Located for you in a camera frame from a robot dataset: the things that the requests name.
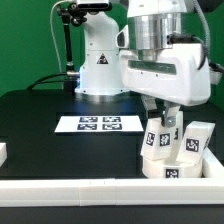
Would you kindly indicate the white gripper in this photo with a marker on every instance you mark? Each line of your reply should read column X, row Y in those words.
column 180, row 75

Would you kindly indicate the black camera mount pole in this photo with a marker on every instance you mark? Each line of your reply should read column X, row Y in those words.
column 70, row 15

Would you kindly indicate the white marker sheet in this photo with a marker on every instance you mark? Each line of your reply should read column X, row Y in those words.
column 78, row 124

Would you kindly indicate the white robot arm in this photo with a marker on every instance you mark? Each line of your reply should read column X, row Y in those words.
column 154, row 57

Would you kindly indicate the white U-shaped fence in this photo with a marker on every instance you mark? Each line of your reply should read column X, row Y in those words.
column 209, row 189

